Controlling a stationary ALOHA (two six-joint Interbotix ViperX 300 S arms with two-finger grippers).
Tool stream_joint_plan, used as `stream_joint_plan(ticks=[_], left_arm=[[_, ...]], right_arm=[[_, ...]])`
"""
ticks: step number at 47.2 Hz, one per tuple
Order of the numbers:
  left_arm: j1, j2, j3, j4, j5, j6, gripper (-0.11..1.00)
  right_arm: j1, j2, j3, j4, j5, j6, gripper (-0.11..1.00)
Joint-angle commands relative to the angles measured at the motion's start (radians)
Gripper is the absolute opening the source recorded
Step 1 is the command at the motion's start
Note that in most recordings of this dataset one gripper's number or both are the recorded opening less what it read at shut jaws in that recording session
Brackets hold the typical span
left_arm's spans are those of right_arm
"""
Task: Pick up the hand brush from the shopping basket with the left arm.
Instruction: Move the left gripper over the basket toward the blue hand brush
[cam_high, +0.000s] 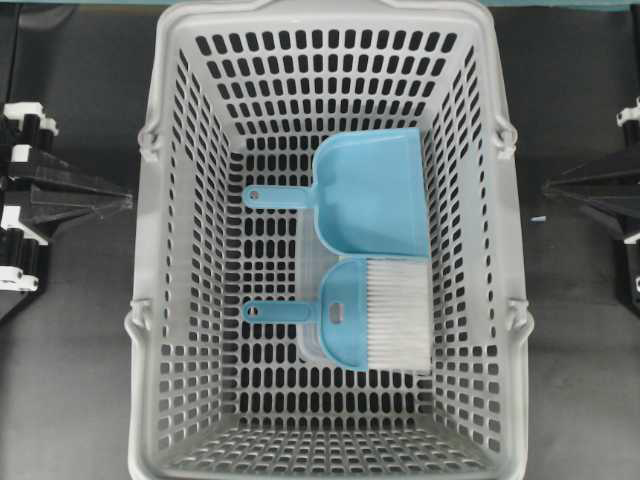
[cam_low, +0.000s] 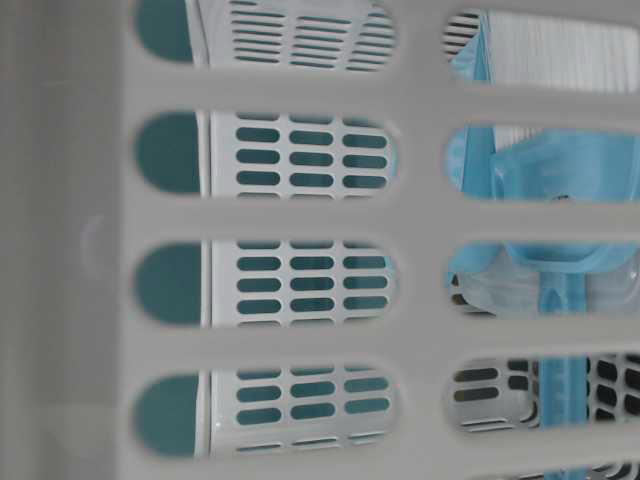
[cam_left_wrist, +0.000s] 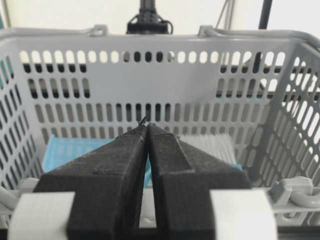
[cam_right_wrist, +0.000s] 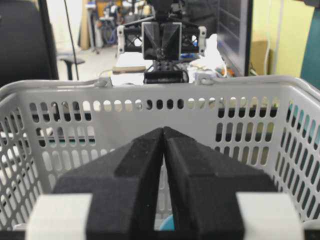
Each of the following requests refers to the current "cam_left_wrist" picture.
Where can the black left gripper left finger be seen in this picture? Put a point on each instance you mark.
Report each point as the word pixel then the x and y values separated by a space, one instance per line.
pixel 93 197

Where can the black camera stand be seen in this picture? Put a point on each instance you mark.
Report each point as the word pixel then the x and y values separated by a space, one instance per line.
pixel 148 22

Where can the blue hand brush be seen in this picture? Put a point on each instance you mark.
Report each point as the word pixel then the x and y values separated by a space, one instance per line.
pixel 61 150

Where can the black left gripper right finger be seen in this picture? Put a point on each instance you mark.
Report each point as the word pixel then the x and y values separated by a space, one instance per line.
pixel 199 197

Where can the black vertical pole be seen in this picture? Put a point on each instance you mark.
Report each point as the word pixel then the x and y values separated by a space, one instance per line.
pixel 265 14

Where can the grey plastic shopping basket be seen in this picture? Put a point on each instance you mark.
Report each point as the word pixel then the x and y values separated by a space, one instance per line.
pixel 262 87

